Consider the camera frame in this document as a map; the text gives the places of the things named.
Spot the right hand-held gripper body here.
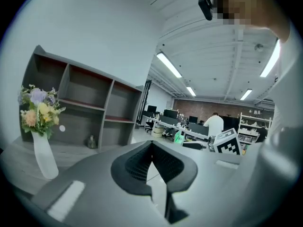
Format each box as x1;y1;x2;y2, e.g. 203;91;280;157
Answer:
207;127;242;156

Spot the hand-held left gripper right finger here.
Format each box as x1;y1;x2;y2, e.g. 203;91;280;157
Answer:
151;140;261;227

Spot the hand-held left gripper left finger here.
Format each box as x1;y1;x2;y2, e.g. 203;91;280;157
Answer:
30;140;170;227

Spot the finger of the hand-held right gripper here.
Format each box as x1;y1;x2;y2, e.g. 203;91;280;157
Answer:
182;140;209;150

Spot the green box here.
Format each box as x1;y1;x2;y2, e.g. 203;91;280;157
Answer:
173;130;186;147

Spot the white storage rack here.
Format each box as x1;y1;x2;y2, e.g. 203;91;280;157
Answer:
237;112;273;149

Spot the long white office desk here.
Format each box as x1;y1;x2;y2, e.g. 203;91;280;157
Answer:
146;116;210;141

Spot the stack of cardboard boxes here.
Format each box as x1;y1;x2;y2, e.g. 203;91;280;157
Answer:
151;125;165;138

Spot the black office chair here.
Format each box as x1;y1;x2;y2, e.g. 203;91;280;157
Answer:
144;120;155;133

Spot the small dark round object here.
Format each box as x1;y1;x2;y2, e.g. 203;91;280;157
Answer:
86;134;98;149

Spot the white ceramic vase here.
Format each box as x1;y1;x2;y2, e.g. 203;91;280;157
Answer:
30;130;60;180

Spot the black glass door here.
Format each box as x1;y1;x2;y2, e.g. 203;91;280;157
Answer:
141;79;152;128

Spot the grey wooden cabinet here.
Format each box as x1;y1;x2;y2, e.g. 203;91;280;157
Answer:
0;135;130;196

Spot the person's white t-shirt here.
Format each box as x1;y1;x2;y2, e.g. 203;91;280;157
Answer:
267;27;303;151

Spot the grey open shelf unit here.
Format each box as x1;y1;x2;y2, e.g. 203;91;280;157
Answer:
19;44;144;153

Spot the pastel flower bouquet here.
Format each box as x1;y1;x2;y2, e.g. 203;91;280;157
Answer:
17;84;67;140

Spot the person's head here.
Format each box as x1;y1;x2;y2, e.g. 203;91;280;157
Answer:
213;0;291;43

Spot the black head-worn camera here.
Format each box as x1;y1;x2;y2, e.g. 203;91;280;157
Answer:
197;0;218;21

